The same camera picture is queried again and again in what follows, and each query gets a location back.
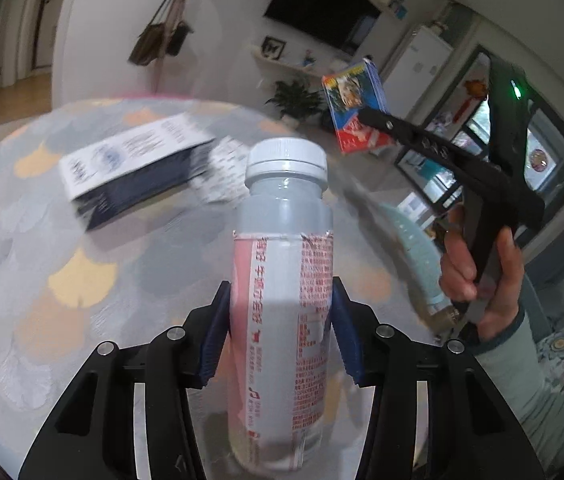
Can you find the low white wall shelf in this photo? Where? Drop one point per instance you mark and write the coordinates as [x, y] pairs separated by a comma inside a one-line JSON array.
[[307, 67]]

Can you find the red and blue card box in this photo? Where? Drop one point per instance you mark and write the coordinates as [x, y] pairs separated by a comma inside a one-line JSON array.
[[357, 95]]

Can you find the floral cushion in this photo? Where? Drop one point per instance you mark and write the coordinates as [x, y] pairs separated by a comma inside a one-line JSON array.
[[559, 360]]

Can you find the framed butterfly display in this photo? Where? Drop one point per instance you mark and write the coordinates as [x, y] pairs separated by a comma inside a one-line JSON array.
[[273, 47]]

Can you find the round window decal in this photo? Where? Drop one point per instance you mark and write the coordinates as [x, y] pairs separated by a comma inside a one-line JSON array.
[[538, 160]]

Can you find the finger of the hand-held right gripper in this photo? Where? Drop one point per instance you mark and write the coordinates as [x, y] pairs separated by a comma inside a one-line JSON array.
[[427, 145]]

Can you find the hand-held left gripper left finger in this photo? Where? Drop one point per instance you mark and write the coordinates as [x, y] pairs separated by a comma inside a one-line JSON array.
[[212, 342]]

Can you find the small vase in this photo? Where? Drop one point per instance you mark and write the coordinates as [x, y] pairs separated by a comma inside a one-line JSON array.
[[308, 59]]

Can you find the sliding glass door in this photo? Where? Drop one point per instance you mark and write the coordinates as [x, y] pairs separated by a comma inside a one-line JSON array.
[[562, 160]]

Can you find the small black bag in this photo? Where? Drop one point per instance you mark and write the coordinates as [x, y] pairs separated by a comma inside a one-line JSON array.
[[178, 37]]

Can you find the teal sofa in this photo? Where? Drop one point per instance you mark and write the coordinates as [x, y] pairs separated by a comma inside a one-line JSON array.
[[562, 310]]

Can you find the wall-mounted television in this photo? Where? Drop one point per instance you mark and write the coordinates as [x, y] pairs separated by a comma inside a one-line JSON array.
[[322, 5]]

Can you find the brown tote bag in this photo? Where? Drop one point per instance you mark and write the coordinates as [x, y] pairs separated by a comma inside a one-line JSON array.
[[149, 42]]

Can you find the person's right forearm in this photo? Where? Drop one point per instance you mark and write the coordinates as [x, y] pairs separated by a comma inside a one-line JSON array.
[[522, 390]]

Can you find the interior doorway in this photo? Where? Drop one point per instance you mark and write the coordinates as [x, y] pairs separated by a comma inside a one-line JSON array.
[[17, 35]]

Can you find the white and navy box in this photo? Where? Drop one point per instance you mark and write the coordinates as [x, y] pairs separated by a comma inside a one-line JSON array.
[[127, 155]]

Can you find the white patterned packet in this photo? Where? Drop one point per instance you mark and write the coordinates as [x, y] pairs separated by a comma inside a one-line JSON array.
[[222, 170]]

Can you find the red knot hanging ornament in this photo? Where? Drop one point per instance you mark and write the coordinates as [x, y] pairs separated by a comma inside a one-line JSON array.
[[476, 90]]

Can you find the light blue plastic basket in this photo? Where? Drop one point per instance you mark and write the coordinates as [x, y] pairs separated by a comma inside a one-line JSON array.
[[417, 250]]

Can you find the pink label milk bottle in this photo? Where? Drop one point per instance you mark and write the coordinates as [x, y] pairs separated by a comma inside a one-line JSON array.
[[282, 260]]

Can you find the potted green plant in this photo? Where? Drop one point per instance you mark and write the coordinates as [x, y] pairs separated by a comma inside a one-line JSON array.
[[297, 100]]

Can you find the small blue wall box shelf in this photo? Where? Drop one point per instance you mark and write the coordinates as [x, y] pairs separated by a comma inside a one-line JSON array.
[[398, 7]]

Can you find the person's right hand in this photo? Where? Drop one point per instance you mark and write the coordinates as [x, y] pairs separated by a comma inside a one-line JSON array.
[[457, 270]]

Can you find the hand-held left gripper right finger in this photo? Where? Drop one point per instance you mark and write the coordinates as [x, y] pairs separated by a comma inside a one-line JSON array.
[[344, 332]]

